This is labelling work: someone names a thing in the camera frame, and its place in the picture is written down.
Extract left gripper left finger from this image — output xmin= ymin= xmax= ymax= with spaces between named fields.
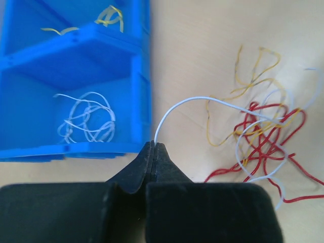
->
xmin=1 ymin=142 xmax=152 ymax=242

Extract yellow wires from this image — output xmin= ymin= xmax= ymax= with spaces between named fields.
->
xmin=40 ymin=5 xmax=303 ymax=167

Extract white wires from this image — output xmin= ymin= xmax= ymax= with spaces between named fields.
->
xmin=53 ymin=67 xmax=319 ymax=211

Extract red wires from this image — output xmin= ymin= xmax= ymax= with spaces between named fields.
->
xmin=204 ymin=101 xmax=324 ymax=204

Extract large divided blue bin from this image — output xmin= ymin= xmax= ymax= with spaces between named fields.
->
xmin=1 ymin=1 xmax=151 ymax=162

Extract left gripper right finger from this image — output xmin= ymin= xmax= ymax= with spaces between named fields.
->
xmin=145 ymin=143 xmax=284 ymax=242

